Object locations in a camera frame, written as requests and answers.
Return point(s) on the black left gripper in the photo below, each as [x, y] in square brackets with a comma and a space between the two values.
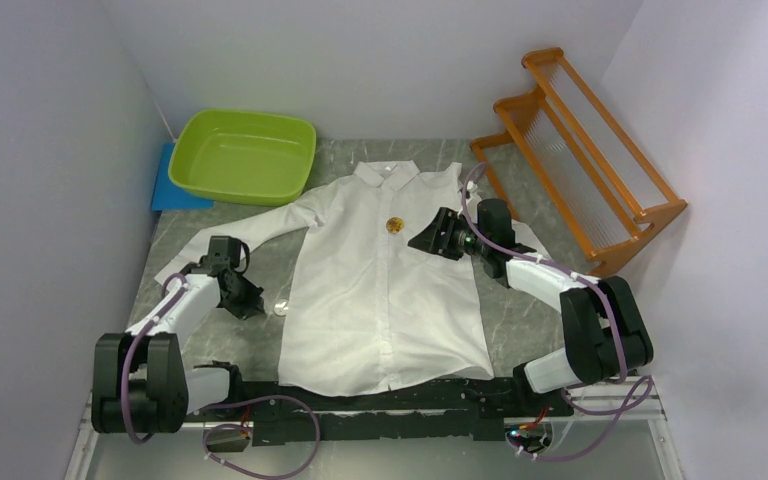
[252, 304]

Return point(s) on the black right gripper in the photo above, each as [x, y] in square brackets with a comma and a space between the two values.
[431, 238]

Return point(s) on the white button-up shirt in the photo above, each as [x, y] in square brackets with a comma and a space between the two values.
[368, 314]

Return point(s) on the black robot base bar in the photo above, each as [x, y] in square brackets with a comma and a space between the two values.
[482, 410]

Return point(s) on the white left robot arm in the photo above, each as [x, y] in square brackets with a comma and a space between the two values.
[141, 386]

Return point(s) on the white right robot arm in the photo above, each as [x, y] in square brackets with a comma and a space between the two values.
[603, 331]

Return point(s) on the blue flat mat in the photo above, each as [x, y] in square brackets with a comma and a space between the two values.
[167, 196]

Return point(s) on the green plastic basin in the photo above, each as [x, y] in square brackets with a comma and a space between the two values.
[243, 157]

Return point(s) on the orange wooden rack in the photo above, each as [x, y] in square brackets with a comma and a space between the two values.
[611, 197]

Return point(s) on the aluminium frame rail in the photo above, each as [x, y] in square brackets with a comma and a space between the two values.
[553, 427]

